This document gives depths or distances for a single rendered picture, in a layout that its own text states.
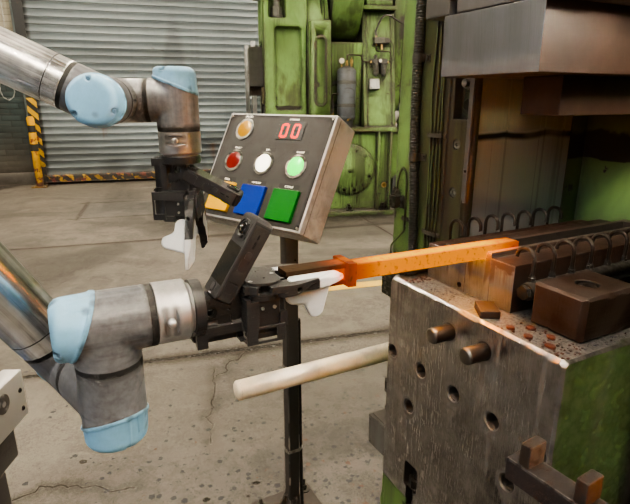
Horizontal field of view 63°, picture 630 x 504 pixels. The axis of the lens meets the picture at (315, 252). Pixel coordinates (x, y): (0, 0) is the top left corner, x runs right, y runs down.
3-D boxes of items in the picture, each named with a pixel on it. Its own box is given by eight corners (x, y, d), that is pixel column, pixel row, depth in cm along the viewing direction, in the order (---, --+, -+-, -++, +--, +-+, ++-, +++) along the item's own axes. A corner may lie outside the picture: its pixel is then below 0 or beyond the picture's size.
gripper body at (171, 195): (164, 215, 102) (159, 153, 98) (208, 215, 102) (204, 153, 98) (153, 224, 94) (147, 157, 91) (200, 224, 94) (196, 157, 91)
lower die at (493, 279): (509, 313, 80) (516, 261, 77) (427, 275, 97) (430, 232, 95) (668, 273, 98) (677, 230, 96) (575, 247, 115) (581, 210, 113)
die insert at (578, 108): (558, 115, 79) (563, 74, 77) (519, 114, 85) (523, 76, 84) (672, 113, 92) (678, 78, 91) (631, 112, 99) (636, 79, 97)
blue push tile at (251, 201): (255, 216, 117) (265, 186, 118) (232, 212, 121) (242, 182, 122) (259, 219, 118) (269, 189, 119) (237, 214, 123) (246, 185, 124)
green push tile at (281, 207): (287, 222, 111) (298, 190, 112) (262, 218, 116) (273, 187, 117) (292, 225, 112) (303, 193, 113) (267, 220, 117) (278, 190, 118)
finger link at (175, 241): (161, 270, 93) (165, 223, 96) (194, 270, 93) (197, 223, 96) (156, 265, 90) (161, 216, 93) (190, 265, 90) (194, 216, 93)
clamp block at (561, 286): (579, 345, 70) (586, 300, 68) (528, 322, 77) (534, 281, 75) (634, 327, 75) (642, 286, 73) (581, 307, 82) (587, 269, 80)
